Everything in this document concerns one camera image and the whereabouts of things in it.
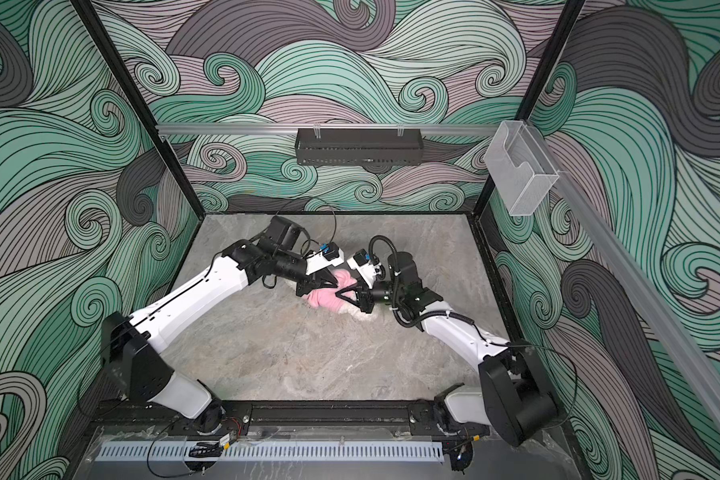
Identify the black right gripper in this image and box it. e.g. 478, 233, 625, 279
337, 275, 408, 315

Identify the white plush teddy bear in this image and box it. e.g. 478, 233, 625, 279
304, 269, 391, 324

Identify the pink knitted bear sweater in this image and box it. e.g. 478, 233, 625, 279
307, 269, 361, 314

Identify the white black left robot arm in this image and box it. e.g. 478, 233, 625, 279
100, 216, 344, 432

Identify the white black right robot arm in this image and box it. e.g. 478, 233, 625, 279
336, 250, 560, 446

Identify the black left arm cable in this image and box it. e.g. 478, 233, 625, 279
275, 197, 338, 247

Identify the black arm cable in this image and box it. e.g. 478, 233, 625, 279
275, 197, 338, 247
368, 235, 404, 283

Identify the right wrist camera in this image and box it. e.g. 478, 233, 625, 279
346, 249, 384, 288

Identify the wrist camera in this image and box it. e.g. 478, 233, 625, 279
346, 249, 384, 288
306, 242, 345, 275

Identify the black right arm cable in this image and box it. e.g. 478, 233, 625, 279
368, 235, 404, 283

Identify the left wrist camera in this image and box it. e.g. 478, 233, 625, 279
306, 242, 345, 275

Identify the black perforated wall tray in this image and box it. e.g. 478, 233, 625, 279
295, 129, 424, 167

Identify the clear plastic wall bin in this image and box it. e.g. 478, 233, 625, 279
483, 120, 559, 217

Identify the aluminium rail back wall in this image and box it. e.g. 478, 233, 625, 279
156, 122, 499, 137

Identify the aluminium rail wall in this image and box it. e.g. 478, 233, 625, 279
526, 124, 720, 432
156, 122, 499, 137

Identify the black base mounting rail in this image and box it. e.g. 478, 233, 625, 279
95, 396, 558, 446

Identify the white slotted cable duct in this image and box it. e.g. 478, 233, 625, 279
95, 440, 445, 463

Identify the black enclosure corner post right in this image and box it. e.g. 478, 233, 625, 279
473, 1, 585, 217

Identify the black enclosure corner post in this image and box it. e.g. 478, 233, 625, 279
71, 0, 205, 221
473, 1, 585, 217

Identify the black enclosure corner post left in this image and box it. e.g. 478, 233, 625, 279
71, 0, 205, 221

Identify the aluminium rail right wall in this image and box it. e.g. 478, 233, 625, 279
526, 124, 720, 432

